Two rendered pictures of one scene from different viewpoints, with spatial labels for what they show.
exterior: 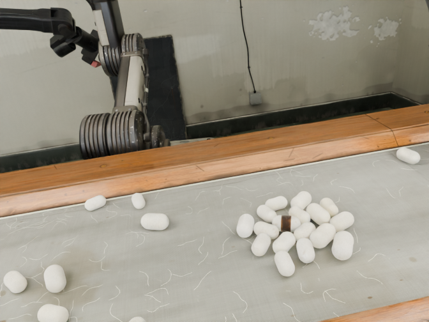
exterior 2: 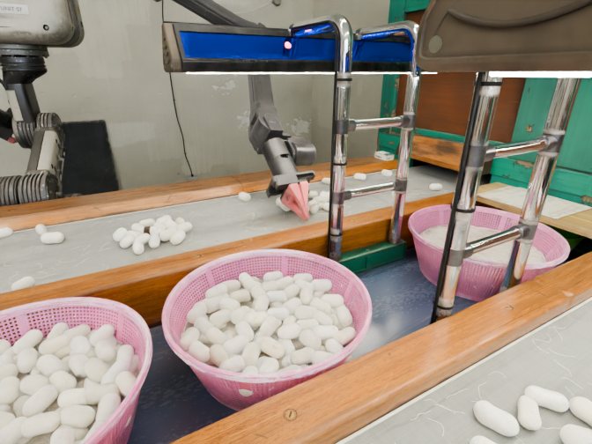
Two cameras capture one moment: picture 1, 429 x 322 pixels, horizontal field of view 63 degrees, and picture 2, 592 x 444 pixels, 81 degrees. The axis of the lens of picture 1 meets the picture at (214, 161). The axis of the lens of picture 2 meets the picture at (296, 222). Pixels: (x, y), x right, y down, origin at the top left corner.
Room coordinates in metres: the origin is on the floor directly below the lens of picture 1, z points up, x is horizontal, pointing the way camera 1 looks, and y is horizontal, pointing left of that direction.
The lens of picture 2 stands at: (-0.34, -0.12, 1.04)
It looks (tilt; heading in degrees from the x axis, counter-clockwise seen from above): 23 degrees down; 338
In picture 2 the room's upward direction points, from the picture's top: straight up
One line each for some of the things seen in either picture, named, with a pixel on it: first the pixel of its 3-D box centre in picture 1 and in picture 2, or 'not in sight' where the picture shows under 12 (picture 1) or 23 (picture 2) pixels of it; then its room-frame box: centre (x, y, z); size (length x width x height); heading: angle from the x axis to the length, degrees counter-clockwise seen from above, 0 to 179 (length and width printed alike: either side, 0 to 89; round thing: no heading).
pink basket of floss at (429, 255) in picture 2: not in sight; (477, 251); (0.08, -0.67, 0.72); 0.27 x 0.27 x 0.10
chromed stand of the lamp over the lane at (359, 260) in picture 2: not in sight; (346, 151); (0.26, -0.47, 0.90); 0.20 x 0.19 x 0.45; 97
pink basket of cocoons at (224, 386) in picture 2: not in sight; (270, 324); (0.03, -0.23, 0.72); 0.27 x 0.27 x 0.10
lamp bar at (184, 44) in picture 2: not in sight; (329, 52); (0.34, -0.46, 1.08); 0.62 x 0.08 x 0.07; 97
